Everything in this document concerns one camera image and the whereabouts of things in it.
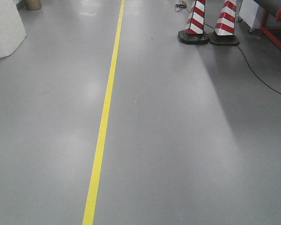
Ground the black floor cable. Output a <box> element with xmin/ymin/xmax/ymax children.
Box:
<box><xmin>175</xmin><ymin>3</ymin><xmax>281</xmax><ymax>99</ymax></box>

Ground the striped traffic cone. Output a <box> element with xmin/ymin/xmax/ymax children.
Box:
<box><xmin>208</xmin><ymin>0</ymin><xmax>239</xmax><ymax>46</ymax></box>
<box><xmin>178</xmin><ymin>0</ymin><xmax>209</xmax><ymax>45</ymax></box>

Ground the white foam block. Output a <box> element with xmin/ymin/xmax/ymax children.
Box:
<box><xmin>0</xmin><ymin>0</ymin><xmax>26</xmax><ymax>58</ymax></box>

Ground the right striped traffic cone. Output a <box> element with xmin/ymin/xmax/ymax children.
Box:
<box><xmin>208</xmin><ymin>0</ymin><xmax>239</xmax><ymax>46</ymax></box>

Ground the cardboard tube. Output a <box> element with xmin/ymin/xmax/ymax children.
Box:
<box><xmin>24</xmin><ymin>0</ymin><xmax>42</xmax><ymax>10</ymax></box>

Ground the left striped traffic cone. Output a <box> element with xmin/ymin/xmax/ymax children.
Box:
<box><xmin>178</xmin><ymin>0</ymin><xmax>209</xmax><ymax>45</ymax></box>

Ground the white panel board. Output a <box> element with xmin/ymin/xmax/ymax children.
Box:
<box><xmin>238</xmin><ymin>0</ymin><xmax>265</xmax><ymax>30</ymax></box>

